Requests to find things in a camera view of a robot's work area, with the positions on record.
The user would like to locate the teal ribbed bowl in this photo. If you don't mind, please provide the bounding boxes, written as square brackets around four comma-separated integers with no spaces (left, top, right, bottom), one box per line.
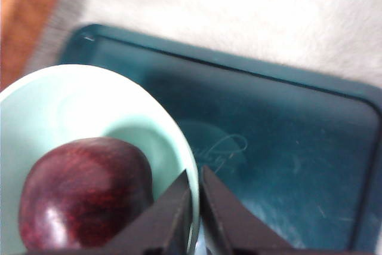
[0,63,200,255]

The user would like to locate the dark purple plum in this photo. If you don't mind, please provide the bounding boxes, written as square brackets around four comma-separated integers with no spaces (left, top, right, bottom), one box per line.
[18,137,155,251]

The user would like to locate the brown wicker basket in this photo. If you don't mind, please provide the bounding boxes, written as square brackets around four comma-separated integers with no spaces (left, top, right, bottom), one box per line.
[0,0,65,85]

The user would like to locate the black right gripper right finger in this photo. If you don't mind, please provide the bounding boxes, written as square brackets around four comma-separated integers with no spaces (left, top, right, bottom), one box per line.
[200,165,295,255]

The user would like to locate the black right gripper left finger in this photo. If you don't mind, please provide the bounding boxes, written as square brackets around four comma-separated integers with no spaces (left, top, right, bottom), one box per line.
[104,168,192,255]

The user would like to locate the dark green rectangular tray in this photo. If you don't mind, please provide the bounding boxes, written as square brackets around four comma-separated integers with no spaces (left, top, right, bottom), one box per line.
[58,23,382,251]

